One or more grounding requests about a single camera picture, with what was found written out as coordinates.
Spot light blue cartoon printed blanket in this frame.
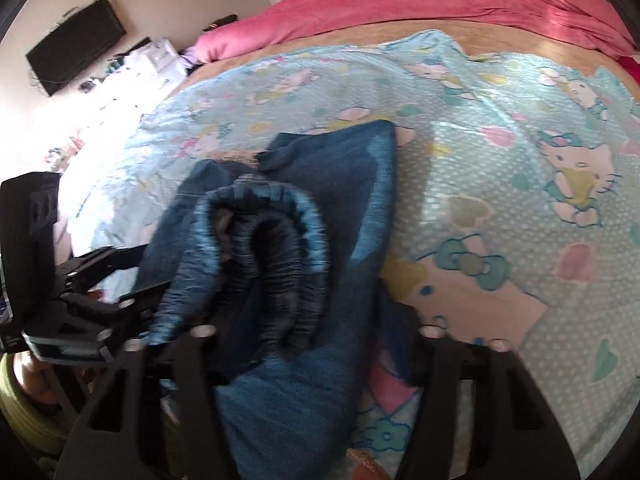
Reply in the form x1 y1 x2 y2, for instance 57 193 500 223
57 29 640 476

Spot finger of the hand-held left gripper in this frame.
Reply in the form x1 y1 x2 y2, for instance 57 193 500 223
52 245 153 287
59 280 173 348

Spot pink duvet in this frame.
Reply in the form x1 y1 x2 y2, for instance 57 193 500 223
192 0 637 65

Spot blue pants with lace trim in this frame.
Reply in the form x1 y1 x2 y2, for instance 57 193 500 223
120 119 401 480

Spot red and white plush blanket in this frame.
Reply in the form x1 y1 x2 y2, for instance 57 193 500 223
616 51 640 83

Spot black bag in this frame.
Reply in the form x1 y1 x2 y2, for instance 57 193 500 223
206 13 239 32

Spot black wall television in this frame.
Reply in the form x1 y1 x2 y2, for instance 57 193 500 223
25 0 128 97

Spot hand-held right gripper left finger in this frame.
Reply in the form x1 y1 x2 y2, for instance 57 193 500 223
54 324 238 480

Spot person's left hand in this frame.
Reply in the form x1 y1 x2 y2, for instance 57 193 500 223
12 352 63 407

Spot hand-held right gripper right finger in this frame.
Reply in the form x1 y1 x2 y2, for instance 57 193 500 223
374 280 582 480

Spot white drawer unit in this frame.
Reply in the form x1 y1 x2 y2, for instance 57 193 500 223
121 36 182 75

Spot tan bed sheet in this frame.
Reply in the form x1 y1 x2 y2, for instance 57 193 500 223
167 15 626 101

